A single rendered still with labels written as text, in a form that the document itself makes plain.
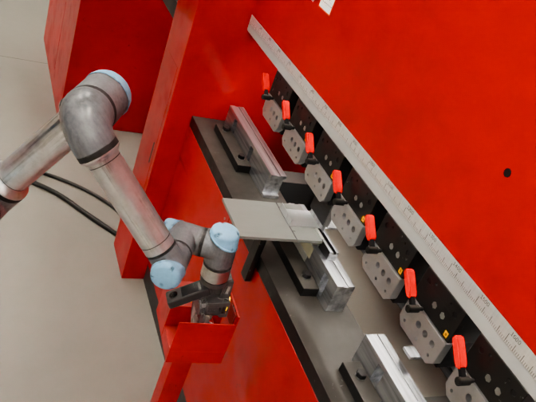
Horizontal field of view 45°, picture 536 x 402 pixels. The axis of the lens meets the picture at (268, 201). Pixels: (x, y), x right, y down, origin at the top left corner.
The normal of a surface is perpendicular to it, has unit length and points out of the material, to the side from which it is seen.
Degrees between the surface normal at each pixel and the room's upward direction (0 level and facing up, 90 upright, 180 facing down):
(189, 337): 90
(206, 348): 90
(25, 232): 0
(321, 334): 0
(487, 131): 90
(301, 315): 0
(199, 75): 90
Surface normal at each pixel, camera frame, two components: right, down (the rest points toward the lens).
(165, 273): -0.12, 0.48
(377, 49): -0.89, -0.08
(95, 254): 0.33, -0.81
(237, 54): 0.33, 0.59
